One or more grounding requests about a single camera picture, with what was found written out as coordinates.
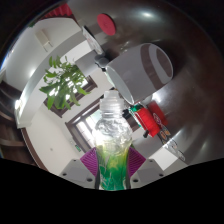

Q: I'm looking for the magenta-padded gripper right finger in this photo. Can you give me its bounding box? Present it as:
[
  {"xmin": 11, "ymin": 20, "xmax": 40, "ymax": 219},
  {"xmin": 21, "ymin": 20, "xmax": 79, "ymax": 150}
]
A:
[{"xmin": 127, "ymin": 146, "xmax": 165, "ymax": 190}]

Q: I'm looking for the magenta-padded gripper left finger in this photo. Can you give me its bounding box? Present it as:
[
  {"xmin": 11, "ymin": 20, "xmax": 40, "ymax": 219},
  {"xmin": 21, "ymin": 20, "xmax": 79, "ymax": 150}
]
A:
[{"xmin": 59, "ymin": 147, "xmax": 99, "ymax": 190}]

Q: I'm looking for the clear bottle with green drink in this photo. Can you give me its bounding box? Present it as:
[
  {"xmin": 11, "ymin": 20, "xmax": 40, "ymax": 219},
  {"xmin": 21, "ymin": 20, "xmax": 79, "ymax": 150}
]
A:
[{"xmin": 91, "ymin": 89, "xmax": 134, "ymax": 192}]

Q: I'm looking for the red plastic box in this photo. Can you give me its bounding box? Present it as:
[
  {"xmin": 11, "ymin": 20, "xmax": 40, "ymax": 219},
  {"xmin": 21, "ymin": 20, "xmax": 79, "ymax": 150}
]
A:
[{"xmin": 134, "ymin": 105, "xmax": 161, "ymax": 139}]

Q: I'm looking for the slender-leaved plant in white pot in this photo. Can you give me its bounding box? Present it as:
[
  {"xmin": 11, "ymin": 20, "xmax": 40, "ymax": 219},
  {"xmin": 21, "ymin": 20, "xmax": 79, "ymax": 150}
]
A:
[{"xmin": 39, "ymin": 53, "xmax": 110, "ymax": 111}]

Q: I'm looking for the white mug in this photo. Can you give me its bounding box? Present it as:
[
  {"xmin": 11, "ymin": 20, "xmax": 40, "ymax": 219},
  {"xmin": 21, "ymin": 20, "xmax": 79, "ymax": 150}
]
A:
[{"xmin": 105, "ymin": 43, "xmax": 175, "ymax": 105}]

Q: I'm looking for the printed magazine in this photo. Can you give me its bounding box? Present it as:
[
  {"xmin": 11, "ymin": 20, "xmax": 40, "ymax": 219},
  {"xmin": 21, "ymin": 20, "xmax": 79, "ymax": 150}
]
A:
[{"xmin": 81, "ymin": 25, "xmax": 106, "ymax": 56}]

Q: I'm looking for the red round coaster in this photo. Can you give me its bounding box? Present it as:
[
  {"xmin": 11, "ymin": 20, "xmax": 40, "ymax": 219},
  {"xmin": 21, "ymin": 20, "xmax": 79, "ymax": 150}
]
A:
[{"xmin": 96, "ymin": 13, "xmax": 117, "ymax": 37}]

